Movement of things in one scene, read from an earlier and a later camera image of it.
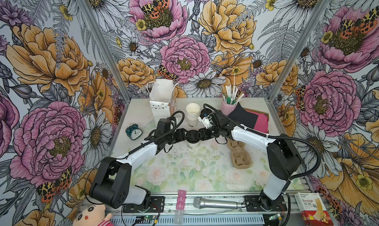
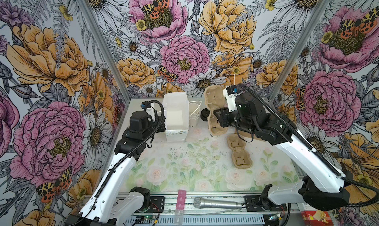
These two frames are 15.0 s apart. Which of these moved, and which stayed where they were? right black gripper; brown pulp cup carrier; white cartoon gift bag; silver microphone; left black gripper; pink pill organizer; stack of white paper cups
Moved: right black gripper; left black gripper; brown pulp cup carrier; white cartoon gift bag
Stayed: pink pill organizer; stack of white paper cups; silver microphone
